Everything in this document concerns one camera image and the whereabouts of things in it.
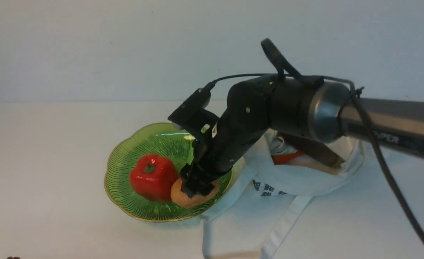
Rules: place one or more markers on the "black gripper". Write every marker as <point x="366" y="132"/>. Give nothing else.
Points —
<point x="218" y="155"/>

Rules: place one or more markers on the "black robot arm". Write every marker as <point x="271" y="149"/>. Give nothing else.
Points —
<point x="312" y="108"/>

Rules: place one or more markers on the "white cloth bag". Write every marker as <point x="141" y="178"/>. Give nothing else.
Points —
<point x="302" y="178"/>

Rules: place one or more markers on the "green cucumber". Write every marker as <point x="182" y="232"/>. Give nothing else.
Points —
<point x="190" y="156"/>

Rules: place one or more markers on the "red bell pepper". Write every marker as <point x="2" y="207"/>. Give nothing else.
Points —
<point x="153" y="177"/>

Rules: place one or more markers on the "green glass plate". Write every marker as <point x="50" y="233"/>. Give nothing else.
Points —
<point x="164" y="140"/>

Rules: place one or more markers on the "orange carrot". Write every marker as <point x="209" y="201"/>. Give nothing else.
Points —
<point x="286" y="158"/>

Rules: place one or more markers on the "dark purple eggplant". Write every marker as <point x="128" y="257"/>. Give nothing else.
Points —
<point x="317" y="151"/>

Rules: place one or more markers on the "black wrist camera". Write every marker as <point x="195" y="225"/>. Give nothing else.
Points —
<point x="192" y="116"/>

